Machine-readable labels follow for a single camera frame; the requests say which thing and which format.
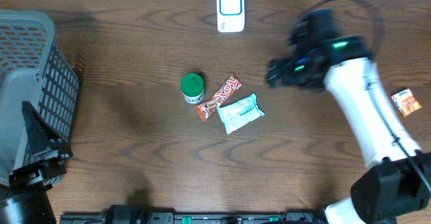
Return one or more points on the orange Kleenex tissue pack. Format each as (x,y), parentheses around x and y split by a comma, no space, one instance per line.
(405,102)

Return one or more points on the orange chocolate bar wrapper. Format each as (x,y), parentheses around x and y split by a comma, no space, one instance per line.
(206,109)

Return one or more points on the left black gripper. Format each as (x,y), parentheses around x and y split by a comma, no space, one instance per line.
(47,157)

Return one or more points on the grey plastic mesh basket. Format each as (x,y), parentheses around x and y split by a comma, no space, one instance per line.
(33,69)

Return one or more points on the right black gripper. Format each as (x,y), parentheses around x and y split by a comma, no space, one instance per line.
(284,75)

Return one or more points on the green lid white jar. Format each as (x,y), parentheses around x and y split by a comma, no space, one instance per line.
(193,89)

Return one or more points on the white barcode scanner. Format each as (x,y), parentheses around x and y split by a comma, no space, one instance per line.
(230,16)

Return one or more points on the light blue wet wipes pack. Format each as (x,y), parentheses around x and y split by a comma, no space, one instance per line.
(240,113)

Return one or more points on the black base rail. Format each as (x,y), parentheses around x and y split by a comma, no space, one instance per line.
(135,215)

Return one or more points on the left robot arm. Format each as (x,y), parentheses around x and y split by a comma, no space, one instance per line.
(24,196)

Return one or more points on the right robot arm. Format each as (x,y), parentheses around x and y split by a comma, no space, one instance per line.
(397,179)

